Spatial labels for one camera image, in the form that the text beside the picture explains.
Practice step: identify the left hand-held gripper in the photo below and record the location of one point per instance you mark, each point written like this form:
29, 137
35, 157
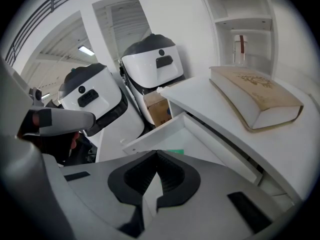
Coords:
36, 104

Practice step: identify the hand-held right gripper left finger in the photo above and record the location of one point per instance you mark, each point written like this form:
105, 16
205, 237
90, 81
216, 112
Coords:
100, 184

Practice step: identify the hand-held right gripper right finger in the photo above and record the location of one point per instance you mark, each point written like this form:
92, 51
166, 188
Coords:
212, 204

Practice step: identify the small green packet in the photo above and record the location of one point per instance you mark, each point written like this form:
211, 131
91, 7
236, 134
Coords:
175, 151

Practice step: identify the white desk drawer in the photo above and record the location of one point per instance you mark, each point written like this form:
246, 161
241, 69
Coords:
190, 139

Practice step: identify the white and black delivery robot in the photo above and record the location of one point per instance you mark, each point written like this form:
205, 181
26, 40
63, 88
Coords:
150, 64
95, 96

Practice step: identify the long ceiling light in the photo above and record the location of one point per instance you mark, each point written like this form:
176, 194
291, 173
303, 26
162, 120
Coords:
86, 50

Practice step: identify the white desk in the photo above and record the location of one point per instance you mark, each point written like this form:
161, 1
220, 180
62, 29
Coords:
275, 154

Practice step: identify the brown cardboard box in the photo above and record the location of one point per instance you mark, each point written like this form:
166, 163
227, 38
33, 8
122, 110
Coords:
157, 109

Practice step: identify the crumpled white tissue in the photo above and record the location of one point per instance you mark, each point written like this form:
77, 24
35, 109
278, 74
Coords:
161, 89

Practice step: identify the black metal railing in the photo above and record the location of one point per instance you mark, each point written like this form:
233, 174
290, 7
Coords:
37, 11

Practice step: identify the tan hardcover book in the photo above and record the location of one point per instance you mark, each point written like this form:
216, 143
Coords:
262, 96

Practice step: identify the clear bottle with brown band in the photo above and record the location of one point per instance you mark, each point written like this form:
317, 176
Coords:
240, 51

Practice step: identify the white shelf cabinet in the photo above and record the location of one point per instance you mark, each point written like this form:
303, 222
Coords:
245, 14

